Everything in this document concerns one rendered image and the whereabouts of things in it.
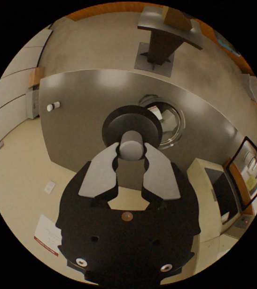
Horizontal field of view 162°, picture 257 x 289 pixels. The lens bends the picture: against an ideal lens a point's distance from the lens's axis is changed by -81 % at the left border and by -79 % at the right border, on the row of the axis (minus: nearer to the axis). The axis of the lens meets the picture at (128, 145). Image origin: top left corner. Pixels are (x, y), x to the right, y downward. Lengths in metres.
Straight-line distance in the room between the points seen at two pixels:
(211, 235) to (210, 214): 0.11
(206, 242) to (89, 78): 0.85
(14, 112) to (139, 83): 2.43
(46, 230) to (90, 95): 0.84
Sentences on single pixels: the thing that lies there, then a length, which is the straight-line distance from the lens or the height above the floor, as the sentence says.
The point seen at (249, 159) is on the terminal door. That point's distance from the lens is 0.76.
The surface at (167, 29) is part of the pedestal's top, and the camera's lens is 0.55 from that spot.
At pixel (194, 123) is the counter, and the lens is 0.49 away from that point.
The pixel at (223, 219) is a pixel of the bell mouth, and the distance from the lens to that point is 0.56.
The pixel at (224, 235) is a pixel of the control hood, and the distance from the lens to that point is 0.45.
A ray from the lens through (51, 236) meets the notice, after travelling 0.76.
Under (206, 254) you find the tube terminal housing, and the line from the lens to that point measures 0.52.
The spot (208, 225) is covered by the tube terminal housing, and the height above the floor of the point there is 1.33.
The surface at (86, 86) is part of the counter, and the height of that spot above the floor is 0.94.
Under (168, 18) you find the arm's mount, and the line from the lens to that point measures 0.54.
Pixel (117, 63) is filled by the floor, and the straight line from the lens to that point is 1.44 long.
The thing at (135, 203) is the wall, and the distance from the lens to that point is 0.75.
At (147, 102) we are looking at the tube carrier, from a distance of 0.18.
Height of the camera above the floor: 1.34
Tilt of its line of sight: 56 degrees down
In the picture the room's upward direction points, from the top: 167 degrees counter-clockwise
